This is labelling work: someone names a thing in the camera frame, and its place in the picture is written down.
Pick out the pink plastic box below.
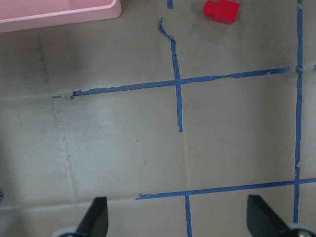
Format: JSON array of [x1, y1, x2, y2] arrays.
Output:
[[0, 0, 121, 33]]

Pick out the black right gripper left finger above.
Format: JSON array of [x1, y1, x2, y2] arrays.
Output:
[[75, 197, 109, 236]]

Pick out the red toy block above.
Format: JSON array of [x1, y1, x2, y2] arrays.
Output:
[[203, 0, 240, 25]]

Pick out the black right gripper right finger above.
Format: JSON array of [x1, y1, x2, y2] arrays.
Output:
[[247, 195, 294, 237]]

